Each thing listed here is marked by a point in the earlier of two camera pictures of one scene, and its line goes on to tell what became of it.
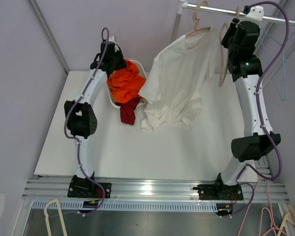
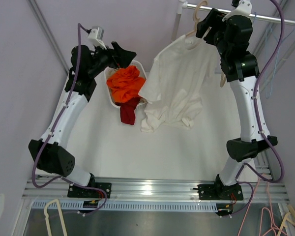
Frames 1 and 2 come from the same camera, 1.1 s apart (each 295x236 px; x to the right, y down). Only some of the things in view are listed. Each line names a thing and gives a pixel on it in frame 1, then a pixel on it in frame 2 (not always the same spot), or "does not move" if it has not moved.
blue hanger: x=288 y=38 to x=270 y=30
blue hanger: x=270 y=65 to x=270 y=44
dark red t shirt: x=127 y=110 does not move
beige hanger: x=196 y=19 does not move
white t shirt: x=176 y=82 does not move
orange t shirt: x=126 y=83 does not move
